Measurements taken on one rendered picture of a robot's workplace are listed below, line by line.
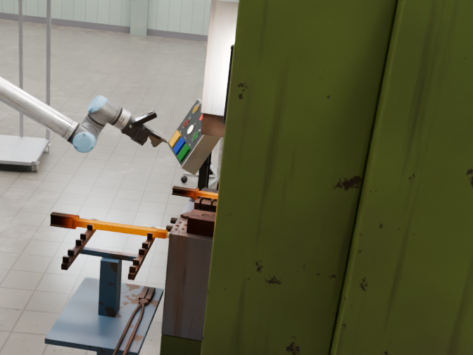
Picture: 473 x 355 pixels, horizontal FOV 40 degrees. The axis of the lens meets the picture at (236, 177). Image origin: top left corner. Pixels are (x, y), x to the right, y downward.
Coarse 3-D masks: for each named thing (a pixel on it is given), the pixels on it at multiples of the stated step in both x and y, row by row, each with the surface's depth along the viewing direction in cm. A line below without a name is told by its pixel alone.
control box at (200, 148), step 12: (192, 108) 320; (192, 120) 312; (180, 132) 318; (192, 132) 305; (168, 144) 323; (192, 144) 298; (204, 144) 295; (192, 156) 296; (204, 156) 297; (192, 168) 298
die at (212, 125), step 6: (204, 114) 240; (210, 114) 239; (204, 120) 240; (210, 120) 240; (216, 120) 240; (204, 126) 241; (210, 126) 241; (216, 126) 241; (222, 126) 240; (204, 132) 242; (210, 132) 242; (216, 132) 241; (222, 132) 241
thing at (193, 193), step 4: (172, 188) 258; (176, 188) 258; (180, 188) 259; (184, 188) 259; (188, 188) 260; (196, 188) 260; (172, 192) 260; (176, 192) 260; (180, 192) 259; (184, 192) 259; (188, 192) 259; (192, 192) 259; (196, 192) 257; (200, 192) 258; (204, 192) 258; (208, 192) 259; (212, 192) 259; (180, 196) 259; (184, 196) 259; (188, 196) 258; (192, 196) 259; (196, 196) 257; (204, 196) 258; (208, 196) 257; (212, 196) 257; (216, 196) 257
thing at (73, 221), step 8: (56, 216) 224; (64, 216) 223; (72, 216) 224; (56, 224) 226; (64, 224) 225; (72, 224) 223; (80, 224) 224; (96, 224) 223; (104, 224) 224; (112, 224) 224; (120, 224) 225; (120, 232) 224; (128, 232) 224; (136, 232) 223; (144, 232) 223; (152, 232) 223; (160, 232) 223
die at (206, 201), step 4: (204, 188) 270; (208, 188) 271; (216, 192) 265; (200, 196) 257; (196, 200) 254; (204, 200) 255; (208, 200) 256; (216, 200) 256; (196, 204) 252; (204, 204) 252; (208, 204) 252; (216, 204) 253; (196, 208) 253; (204, 208) 253; (208, 208) 252
